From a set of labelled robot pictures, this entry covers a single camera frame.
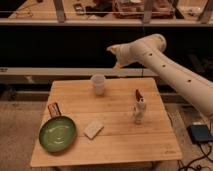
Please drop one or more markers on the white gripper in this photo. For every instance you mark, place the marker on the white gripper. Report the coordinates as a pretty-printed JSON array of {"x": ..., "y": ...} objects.
[{"x": 113, "y": 49}]

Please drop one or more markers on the white ceramic cup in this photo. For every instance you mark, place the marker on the white ceramic cup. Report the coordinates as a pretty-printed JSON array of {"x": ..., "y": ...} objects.
[{"x": 98, "y": 83}]

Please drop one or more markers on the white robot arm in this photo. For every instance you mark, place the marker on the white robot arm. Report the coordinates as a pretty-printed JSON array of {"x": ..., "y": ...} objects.
[{"x": 148, "y": 51}]

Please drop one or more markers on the green ceramic bowl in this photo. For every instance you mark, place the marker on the green ceramic bowl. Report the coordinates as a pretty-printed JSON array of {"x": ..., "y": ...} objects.
[{"x": 57, "y": 134}]

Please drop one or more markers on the red tray on shelf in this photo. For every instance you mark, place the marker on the red tray on shelf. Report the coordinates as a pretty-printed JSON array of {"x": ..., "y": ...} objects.
[{"x": 135, "y": 9}]

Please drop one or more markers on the red marker pen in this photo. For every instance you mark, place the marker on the red marker pen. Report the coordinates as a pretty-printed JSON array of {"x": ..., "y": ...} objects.
[{"x": 138, "y": 95}]

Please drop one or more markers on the black phone on shelf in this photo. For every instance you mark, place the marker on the black phone on shelf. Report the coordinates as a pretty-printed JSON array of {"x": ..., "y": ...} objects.
[{"x": 79, "y": 9}]

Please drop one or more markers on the white figurine bottle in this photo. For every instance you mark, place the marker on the white figurine bottle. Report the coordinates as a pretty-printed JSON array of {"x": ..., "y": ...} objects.
[{"x": 139, "y": 110}]

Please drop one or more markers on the wooden table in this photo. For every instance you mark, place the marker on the wooden table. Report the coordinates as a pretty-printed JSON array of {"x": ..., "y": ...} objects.
[{"x": 121, "y": 140}]

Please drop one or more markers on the beige sponge block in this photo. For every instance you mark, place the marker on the beige sponge block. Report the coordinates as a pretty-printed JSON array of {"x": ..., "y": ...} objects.
[{"x": 93, "y": 129}]

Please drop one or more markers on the dark blue box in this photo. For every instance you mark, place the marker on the dark blue box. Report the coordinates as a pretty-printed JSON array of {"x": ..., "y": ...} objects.
[{"x": 199, "y": 134}]

